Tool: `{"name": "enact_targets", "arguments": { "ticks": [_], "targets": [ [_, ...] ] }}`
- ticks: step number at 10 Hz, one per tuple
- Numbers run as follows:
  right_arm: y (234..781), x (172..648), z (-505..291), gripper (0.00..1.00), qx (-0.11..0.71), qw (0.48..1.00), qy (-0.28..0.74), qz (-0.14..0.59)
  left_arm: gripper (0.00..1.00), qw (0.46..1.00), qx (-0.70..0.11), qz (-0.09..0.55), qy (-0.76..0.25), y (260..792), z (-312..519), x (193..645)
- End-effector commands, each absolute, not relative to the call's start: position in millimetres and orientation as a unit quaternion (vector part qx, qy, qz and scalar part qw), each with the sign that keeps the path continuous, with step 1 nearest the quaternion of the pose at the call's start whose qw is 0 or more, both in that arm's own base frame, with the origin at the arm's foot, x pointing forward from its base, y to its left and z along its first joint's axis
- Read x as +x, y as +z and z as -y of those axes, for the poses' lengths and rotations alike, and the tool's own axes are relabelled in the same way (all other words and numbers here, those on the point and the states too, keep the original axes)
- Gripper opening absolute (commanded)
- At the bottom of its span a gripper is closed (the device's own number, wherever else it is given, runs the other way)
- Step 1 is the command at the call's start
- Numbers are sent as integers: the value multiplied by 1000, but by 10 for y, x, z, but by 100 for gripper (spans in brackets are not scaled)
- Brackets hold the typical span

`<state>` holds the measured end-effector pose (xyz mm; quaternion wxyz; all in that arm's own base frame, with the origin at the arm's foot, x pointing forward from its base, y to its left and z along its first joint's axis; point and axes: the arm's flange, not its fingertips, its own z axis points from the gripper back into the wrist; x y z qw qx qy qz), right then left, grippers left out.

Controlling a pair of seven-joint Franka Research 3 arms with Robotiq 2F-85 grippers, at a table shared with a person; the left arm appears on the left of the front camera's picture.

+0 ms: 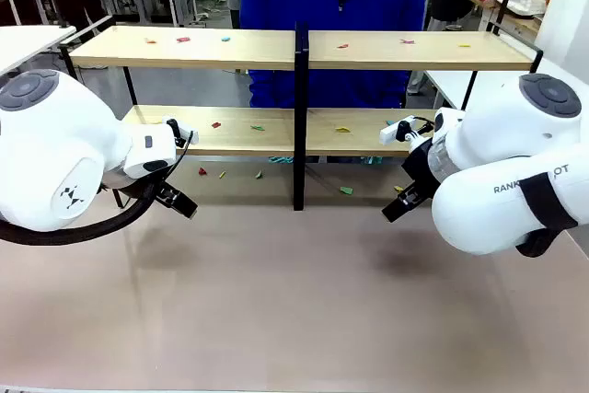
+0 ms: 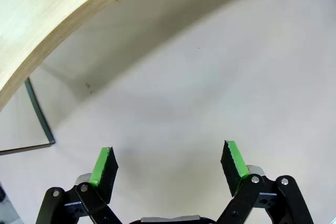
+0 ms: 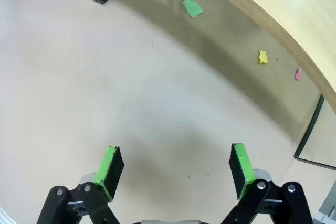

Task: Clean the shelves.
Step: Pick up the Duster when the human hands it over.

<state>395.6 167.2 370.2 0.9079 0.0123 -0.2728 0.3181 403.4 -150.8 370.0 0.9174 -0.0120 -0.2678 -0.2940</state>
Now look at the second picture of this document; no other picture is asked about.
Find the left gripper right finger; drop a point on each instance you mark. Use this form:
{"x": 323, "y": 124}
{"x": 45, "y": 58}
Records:
{"x": 236, "y": 166}

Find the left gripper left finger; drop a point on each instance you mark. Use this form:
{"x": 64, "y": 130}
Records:
{"x": 102, "y": 171}

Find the wooden shelf unit black frame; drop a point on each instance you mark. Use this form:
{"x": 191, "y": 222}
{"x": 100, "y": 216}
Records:
{"x": 39, "y": 11}

